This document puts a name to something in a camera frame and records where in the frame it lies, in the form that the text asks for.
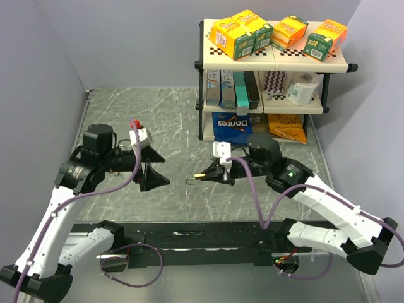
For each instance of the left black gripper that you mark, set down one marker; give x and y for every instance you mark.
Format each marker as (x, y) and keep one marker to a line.
(152, 178)

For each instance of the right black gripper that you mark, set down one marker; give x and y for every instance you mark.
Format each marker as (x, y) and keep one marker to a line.
(214, 172)

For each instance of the small brass padlock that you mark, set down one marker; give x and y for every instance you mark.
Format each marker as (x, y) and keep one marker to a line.
(191, 181)

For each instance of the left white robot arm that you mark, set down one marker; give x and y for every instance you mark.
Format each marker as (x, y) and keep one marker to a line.
(44, 271)

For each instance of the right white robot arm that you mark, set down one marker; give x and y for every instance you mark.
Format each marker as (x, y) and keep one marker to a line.
(361, 238)

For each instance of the blue Doritos bag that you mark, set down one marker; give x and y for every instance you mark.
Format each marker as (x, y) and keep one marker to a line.
(230, 127)

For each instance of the brown snack bag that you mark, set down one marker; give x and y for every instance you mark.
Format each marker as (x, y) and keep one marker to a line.
(259, 122)

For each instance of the yellow honey dijon bag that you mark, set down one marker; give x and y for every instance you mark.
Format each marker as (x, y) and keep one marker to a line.
(287, 126)

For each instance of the teal box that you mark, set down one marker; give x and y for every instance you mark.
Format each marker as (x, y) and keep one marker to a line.
(241, 93)

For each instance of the black green box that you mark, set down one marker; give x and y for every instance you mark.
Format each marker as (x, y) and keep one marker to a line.
(252, 89)

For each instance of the beige three tier shelf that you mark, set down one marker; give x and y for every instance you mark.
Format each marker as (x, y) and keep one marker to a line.
(269, 59)

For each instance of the purple zigzag sponge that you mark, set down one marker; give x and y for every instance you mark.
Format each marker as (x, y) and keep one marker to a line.
(274, 82)

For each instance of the toilet paper roll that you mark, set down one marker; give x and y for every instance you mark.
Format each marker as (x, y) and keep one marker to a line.
(302, 87)

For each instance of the yellow sponge box left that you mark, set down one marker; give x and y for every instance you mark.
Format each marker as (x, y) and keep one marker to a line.
(232, 37)

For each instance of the yellow sponge box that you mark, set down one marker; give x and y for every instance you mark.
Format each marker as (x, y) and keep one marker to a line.
(261, 28)
(232, 37)

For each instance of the orange sponge pack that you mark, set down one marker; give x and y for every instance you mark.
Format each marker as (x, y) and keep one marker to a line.
(288, 31)

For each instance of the orange green sponge box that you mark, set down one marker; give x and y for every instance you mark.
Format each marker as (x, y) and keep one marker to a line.
(325, 39)

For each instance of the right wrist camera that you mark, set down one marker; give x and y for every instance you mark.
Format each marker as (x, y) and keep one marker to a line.
(222, 150)

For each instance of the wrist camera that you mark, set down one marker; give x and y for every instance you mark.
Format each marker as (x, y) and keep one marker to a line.
(222, 150)
(139, 135)

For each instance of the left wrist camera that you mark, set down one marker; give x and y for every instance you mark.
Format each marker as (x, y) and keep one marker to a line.
(139, 135)

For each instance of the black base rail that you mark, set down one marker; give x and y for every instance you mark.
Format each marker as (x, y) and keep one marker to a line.
(204, 243)

